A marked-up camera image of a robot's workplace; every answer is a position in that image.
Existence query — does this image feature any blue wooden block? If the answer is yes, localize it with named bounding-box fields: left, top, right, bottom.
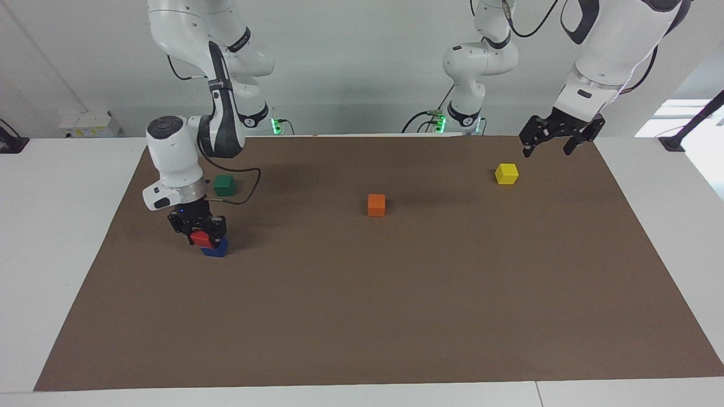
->
left=200, top=237, right=230, bottom=259

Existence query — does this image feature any brown table mat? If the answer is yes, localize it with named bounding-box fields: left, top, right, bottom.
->
left=34, top=135, right=724, bottom=392

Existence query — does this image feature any black slanted stand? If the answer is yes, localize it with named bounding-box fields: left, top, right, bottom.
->
left=658, top=89, right=724, bottom=153

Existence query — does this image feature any black clamp mount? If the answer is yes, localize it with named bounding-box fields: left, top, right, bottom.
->
left=0, top=118, right=31, bottom=155

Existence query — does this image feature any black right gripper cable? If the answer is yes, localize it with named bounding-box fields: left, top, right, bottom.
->
left=197, top=149, right=262, bottom=206

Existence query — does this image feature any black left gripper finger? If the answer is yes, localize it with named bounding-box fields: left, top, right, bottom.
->
left=519, top=116, right=549, bottom=158
left=563, top=121, right=606, bottom=157

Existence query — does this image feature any black arm base cable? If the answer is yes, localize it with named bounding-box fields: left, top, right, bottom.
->
left=401, top=85, right=456, bottom=135

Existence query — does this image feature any white wall socket box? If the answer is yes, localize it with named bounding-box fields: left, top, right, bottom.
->
left=58, top=110, right=123, bottom=138

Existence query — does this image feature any yellow wooden block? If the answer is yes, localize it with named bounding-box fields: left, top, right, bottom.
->
left=494, top=162, right=520, bottom=186

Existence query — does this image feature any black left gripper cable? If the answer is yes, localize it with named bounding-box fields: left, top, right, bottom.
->
left=502, top=0, right=559, bottom=39

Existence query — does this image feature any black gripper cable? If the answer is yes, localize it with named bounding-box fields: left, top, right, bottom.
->
left=197, top=149, right=262, bottom=206
left=502, top=0, right=559, bottom=39

